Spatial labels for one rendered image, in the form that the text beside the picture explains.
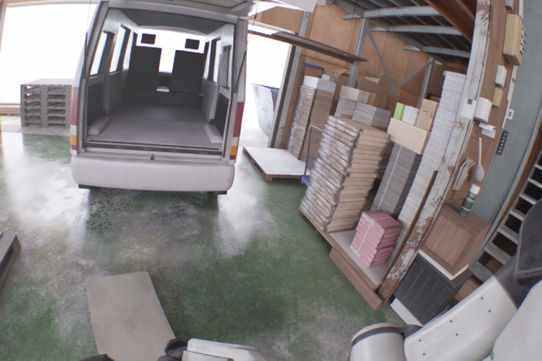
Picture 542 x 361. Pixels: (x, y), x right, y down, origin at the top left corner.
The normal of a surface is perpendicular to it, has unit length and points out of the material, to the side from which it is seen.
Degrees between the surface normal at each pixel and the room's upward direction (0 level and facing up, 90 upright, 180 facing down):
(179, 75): 93
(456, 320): 61
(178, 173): 85
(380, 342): 27
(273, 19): 90
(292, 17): 90
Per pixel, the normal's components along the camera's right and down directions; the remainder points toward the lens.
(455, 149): -0.91, -0.06
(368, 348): -0.65, -0.75
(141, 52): 0.36, 0.43
